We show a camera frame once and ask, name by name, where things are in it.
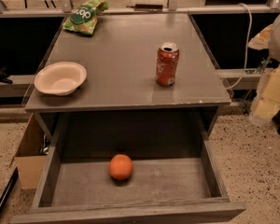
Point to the orange soda can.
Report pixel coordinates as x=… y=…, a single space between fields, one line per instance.
x=166 y=64

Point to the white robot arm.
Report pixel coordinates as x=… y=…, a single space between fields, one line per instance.
x=274 y=42

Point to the grey cabinet counter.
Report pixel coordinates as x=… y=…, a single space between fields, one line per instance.
x=120 y=59

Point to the cardboard box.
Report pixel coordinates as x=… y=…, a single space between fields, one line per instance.
x=28 y=158

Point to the open grey top drawer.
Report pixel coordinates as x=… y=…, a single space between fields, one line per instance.
x=175 y=178

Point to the metal frame rail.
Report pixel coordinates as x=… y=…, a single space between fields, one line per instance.
x=240 y=78

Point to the orange fruit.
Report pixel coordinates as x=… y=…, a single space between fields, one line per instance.
x=121 y=167

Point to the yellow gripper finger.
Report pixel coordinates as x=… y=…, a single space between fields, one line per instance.
x=261 y=40
x=267 y=102

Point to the white paper bowl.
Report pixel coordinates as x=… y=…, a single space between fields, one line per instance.
x=61 y=78

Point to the green chip bag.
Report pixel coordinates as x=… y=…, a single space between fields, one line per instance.
x=84 y=20

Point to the black tool on rail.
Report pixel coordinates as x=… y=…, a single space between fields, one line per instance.
x=146 y=7

